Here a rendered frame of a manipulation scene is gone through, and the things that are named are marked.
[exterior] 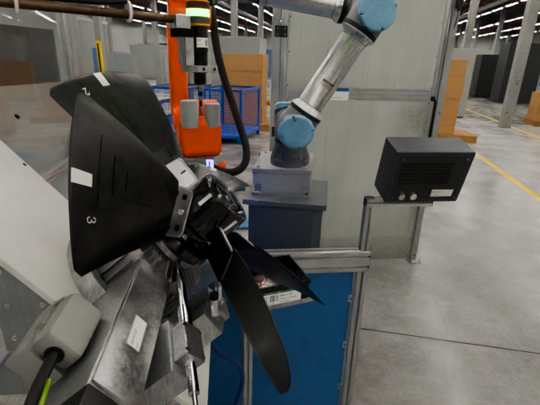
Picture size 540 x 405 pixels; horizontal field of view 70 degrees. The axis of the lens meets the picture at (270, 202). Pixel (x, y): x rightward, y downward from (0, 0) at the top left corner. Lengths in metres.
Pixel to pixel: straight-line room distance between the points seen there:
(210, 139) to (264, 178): 3.22
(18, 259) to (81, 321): 0.18
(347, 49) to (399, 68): 1.60
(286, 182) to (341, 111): 1.38
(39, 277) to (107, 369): 0.25
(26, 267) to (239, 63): 8.25
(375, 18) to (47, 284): 1.06
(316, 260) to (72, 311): 0.93
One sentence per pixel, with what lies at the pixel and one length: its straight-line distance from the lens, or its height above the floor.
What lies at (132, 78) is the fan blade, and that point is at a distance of 0.91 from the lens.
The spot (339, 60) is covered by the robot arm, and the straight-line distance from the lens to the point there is 1.27.
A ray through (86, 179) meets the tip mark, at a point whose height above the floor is 1.34.
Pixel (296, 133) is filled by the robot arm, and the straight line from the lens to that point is 1.26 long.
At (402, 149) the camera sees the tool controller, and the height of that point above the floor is 1.23.
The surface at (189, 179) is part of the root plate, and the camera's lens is 0.80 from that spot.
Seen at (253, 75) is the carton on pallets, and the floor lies 1.15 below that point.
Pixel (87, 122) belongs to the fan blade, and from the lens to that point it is 0.54.
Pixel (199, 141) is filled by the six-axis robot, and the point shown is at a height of 0.57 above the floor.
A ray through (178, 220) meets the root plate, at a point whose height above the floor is 1.21.
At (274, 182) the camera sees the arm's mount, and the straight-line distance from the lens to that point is 1.44.
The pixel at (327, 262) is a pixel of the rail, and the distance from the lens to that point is 1.38.
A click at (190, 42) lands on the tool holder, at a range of 0.79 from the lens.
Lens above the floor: 1.48
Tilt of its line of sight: 20 degrees down
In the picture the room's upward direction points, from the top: 2 degrees clockwise
